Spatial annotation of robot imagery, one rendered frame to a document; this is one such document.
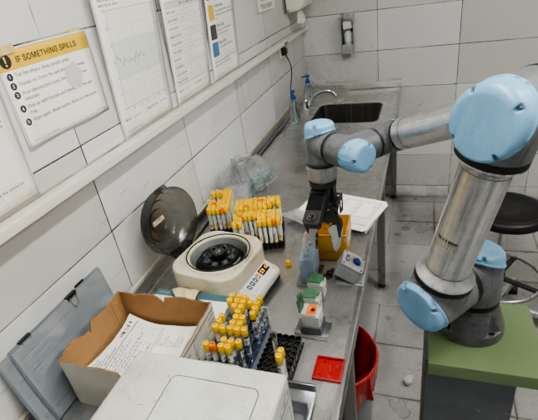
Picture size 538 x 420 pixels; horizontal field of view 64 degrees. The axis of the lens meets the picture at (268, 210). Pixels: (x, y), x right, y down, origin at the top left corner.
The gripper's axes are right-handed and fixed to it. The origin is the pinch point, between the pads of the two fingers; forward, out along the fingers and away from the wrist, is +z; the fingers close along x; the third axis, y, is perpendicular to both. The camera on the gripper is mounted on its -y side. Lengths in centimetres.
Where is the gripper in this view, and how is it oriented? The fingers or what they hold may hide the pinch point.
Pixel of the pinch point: (324, 247)
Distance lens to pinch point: 121.6
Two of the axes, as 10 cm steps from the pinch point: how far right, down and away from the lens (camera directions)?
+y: 4.2, -4.7, 7.8
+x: -9.0, -1.0, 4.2
